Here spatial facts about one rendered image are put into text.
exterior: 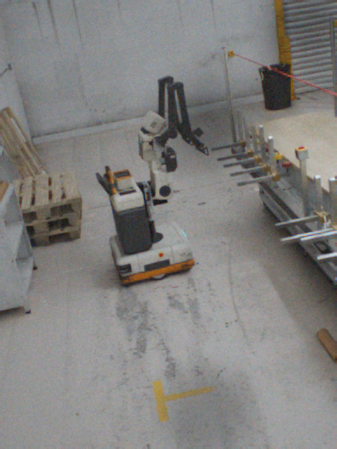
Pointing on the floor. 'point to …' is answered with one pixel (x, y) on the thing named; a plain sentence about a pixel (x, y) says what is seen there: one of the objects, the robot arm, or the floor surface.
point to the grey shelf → (13, 246)
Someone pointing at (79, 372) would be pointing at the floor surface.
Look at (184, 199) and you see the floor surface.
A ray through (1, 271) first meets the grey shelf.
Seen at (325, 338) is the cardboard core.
